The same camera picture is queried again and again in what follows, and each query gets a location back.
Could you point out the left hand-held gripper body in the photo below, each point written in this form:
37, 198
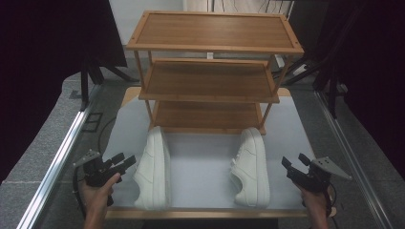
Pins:
95, 171

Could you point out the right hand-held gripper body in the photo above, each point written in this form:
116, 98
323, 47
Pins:
313, 178

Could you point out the white sneaker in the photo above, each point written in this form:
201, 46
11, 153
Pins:
153, 165
253, 165

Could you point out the wooden three-tier shoe rack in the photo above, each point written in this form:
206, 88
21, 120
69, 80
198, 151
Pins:
216, 31

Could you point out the person's right hand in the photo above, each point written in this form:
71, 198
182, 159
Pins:
316, 202

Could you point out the person's left hand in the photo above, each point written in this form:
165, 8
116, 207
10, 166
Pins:
95, 198

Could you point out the black metal stand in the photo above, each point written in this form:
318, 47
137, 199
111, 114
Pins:
331, 86
85, 82

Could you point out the dark curtain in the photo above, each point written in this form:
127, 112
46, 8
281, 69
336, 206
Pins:
375, 63
41, 63

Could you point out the aluminium rail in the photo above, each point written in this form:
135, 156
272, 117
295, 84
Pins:
353, 152
54, 168

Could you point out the black floor frame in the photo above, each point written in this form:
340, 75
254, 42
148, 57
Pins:
92, 122

